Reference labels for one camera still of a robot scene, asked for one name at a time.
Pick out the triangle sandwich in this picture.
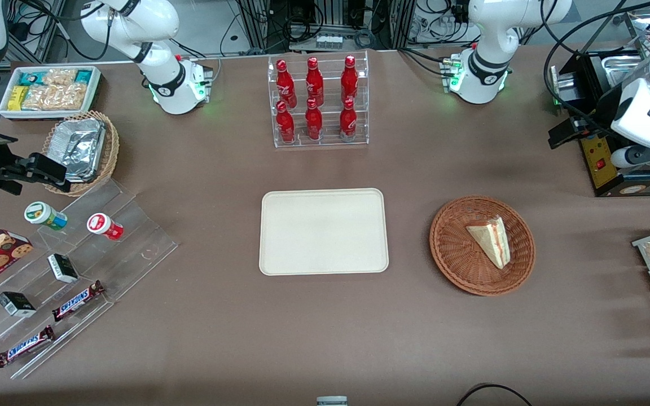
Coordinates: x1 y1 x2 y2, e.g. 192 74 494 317
466 216 511 270

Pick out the cream plastic tray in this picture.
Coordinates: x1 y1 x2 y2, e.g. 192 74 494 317
260 188 389 276

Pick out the white plastic snack bin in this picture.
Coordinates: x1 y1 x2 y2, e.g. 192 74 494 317
0 65 102 120

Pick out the small black box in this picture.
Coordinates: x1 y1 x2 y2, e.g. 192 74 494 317
0 292 37 317
47 254 79 284

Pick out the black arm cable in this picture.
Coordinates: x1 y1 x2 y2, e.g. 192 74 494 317
543 0 650 133

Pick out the clear acrylic stepped stand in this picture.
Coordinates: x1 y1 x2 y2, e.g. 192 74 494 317
0 178 179 379

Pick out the black cable loop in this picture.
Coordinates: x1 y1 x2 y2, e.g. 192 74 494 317
456 383 533 406

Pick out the black food warmer cabinet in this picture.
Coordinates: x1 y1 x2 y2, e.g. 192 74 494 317
550 48 650 198

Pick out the clear acrylic bottle rack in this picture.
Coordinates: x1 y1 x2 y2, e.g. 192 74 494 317
267 51 370 148

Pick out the Snickers chocolate bar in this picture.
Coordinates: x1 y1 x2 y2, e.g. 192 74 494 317
52 280 105 322
0 325 56 368

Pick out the large brown wicker basket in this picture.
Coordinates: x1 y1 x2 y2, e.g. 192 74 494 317
429 196 536 297

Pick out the aluminium foil container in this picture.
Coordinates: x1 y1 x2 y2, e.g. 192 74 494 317
60 117 107 183

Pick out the red soda bottle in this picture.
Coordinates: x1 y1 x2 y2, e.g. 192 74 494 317
275 101 296 143
341 55 359 104
276 60 296 108
306 57 324 106
305 98 323 140
339 99 358 140

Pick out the red lidded cup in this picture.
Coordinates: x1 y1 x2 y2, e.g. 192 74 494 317
87 213 124 241

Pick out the small clear cracker bag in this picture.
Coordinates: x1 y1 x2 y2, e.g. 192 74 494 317
43 69 77 87

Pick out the large clear cracker bag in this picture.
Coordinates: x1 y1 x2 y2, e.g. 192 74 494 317
20 83 89 111

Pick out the green lidded cup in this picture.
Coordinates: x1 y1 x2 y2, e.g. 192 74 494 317
24 202 68 231

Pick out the small tan wicker basket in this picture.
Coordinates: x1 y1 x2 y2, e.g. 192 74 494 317
43 111 120 197

